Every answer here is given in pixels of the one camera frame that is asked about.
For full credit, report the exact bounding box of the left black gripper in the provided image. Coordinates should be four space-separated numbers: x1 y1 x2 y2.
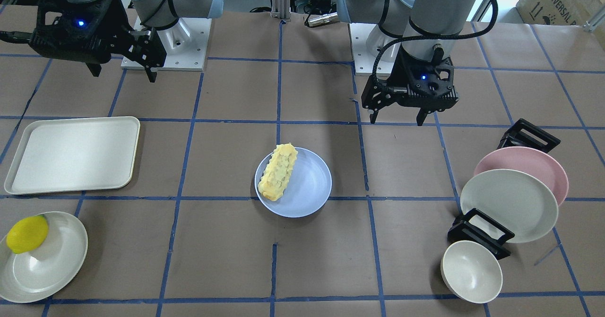
361 48 459 126

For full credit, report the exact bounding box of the cream plate under lemon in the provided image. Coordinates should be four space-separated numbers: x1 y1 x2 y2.
0 211 88 303

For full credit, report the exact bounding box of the cream plate in rack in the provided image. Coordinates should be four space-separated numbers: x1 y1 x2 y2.
460 169 558 243

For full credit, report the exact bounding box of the pink plate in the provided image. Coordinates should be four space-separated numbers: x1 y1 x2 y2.
473 146 569 206

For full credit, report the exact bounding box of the cream rectangular tray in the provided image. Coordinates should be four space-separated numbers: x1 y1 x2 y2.
4 116 140 195

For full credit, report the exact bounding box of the yellow orange bread roll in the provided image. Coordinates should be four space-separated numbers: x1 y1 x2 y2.
257 143 298 201

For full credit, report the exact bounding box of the silver cylindrical connector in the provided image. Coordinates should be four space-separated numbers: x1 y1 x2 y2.
305 13 340 28

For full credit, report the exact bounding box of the black dish rack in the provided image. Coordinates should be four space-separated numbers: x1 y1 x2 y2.
448 119 561 259

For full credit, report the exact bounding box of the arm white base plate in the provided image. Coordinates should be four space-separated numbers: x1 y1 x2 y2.
349 23 401 78
151 18 213 72

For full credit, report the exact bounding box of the yellow lemon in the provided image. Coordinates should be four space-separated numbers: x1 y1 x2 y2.
6 214 49 254

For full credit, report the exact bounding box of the cardboard box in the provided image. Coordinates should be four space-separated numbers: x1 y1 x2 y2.
516 0 604 25

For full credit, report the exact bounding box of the blue plate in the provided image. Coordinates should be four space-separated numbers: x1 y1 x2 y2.
254 147 332 218

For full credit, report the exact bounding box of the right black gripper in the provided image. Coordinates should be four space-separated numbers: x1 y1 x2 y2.
28 0 167 83

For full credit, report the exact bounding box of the black power adapter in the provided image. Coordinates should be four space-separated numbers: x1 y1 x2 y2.
305 0 336 14

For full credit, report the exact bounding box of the cream bowl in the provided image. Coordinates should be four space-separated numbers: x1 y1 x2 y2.
441 241 503 304

